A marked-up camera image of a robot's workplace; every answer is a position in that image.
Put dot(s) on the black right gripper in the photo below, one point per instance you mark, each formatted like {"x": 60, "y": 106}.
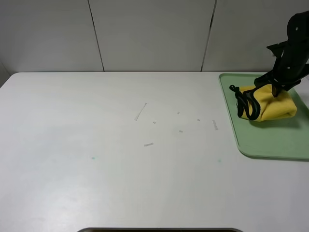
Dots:
{"x": 276, "y": 82}

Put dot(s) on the yellow towel with black trim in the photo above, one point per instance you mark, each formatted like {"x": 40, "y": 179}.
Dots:
{"x": 258, "y": 103}

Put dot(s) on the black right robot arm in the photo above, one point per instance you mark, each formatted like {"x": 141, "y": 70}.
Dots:
{"x": 291, "y": 57}

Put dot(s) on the green tray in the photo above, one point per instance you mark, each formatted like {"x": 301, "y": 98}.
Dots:
{"x": 281, "y": 139}

